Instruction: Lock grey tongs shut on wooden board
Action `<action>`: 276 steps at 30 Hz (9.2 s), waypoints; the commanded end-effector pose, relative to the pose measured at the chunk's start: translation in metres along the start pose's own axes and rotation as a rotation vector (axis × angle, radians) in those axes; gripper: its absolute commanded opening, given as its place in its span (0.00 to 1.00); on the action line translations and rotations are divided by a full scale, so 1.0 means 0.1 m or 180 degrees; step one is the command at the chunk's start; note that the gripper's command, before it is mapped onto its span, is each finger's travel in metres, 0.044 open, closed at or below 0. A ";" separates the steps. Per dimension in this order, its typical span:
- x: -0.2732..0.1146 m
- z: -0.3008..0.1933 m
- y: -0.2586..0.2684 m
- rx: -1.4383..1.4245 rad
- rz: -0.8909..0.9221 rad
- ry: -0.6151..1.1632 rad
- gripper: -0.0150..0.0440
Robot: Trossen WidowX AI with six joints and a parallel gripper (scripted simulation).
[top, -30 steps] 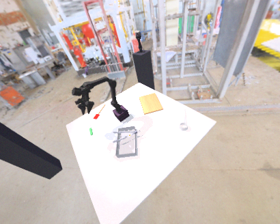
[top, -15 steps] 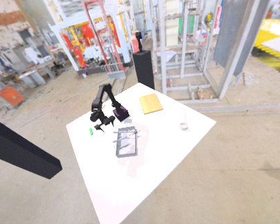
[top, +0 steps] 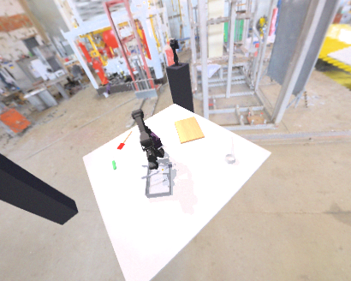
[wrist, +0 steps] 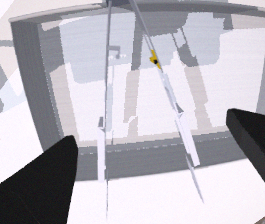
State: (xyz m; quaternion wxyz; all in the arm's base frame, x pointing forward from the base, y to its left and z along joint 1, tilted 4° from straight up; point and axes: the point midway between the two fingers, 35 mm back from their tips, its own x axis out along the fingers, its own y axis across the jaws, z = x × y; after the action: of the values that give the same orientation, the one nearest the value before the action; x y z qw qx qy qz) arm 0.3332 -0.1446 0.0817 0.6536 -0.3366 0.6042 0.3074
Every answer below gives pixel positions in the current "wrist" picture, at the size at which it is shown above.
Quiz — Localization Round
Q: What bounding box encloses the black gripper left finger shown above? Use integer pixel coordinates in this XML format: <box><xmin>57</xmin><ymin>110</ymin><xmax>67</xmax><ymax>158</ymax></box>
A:
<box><xmin>0</xmin><ymin>135</ymin><xmax>79</xmax><ymax>224</ymax></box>

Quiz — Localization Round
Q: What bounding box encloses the grey rectangular roasting tin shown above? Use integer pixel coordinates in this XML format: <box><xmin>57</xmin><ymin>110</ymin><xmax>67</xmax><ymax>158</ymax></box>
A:
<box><xmin>8</xmin><ymin>0</ymin><xmax>265</xmax><ymax>184</ymax></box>

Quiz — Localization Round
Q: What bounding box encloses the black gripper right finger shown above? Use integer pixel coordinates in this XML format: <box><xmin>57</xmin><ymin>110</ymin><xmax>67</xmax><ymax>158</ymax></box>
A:
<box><xmin>226</xmin><ymin>108</ymin><xmax>265</xmax><ymax>183</ymax></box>

